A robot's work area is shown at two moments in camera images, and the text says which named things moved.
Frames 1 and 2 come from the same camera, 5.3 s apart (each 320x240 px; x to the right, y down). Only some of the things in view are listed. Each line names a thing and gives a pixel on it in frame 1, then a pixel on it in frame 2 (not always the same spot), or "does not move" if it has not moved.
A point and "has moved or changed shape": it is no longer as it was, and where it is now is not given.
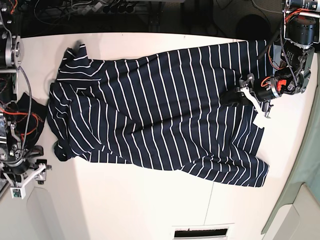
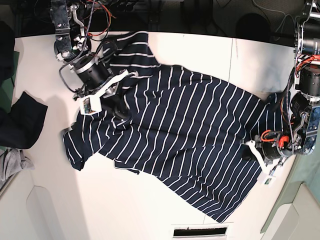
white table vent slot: [201, 233] does not move
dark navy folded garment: [30, 117] does not move
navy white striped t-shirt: [161, 109] has moved or changed shape
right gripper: [260, 91] to [268, 145]
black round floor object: [253, 27] does not move
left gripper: [22, 162] to [93, 77]
